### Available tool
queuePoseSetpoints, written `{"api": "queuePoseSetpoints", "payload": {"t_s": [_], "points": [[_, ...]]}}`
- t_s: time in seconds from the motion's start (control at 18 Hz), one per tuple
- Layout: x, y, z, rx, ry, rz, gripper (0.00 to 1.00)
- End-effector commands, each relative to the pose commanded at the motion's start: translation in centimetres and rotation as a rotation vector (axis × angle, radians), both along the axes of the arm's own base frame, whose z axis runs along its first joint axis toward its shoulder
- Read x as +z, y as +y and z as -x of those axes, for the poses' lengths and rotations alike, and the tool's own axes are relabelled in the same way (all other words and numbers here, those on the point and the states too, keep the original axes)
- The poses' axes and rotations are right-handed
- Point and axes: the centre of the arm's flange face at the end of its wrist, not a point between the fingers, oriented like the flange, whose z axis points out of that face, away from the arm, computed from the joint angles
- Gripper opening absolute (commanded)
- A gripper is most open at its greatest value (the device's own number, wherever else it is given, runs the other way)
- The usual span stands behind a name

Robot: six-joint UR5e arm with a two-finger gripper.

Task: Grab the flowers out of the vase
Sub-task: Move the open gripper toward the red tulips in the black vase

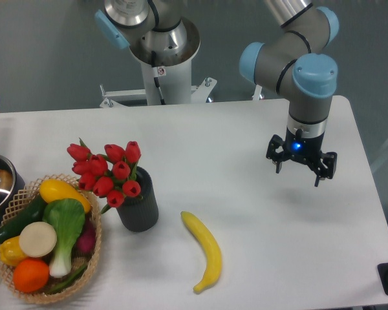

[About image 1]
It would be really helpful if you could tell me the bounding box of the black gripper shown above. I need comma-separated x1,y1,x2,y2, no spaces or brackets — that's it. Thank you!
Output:
266,125,338,187

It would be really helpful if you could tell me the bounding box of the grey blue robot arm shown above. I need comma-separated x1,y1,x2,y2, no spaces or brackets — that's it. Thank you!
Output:
94,1,339,181

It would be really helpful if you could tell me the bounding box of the dark grey ribbed vase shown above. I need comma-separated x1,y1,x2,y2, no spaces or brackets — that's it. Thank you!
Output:
116,167,159,233

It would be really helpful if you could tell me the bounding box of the yellow banana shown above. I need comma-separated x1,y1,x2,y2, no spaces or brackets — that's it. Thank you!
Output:
180,211,222,294

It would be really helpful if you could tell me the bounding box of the red tulip bouquet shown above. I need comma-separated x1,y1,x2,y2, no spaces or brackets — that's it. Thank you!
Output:
67,140,143,214

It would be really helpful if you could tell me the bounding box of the purple sweet potato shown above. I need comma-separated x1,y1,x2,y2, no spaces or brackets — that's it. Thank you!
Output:
76,219,96,254

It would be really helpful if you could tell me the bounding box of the green bok choy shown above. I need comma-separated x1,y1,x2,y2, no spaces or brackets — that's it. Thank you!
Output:
43,198,85,278

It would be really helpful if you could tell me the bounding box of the green chili pepper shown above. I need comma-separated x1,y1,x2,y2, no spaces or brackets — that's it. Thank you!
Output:
46,264,87,295

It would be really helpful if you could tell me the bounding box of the yellow squash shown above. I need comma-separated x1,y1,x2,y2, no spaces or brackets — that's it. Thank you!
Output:
39,179,91,214

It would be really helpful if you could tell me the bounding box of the woven wicker basket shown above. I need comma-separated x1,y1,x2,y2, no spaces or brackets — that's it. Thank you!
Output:
0,174,102,305

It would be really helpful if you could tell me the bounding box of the green cucumber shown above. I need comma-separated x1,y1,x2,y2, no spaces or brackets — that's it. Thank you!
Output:
0,194,47,244

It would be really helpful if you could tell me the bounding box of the white round radish slice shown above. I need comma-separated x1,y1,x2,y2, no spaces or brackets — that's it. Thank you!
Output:
19,222,57,258

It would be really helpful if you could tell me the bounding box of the orange fruit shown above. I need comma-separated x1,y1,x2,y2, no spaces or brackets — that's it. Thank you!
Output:
12,258,50,293

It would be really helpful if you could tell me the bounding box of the yellow bell pepper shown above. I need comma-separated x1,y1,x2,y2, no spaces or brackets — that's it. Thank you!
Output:
0,236,28,267

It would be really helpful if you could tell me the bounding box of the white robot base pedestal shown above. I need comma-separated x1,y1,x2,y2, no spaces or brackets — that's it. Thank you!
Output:
96,12,217,108

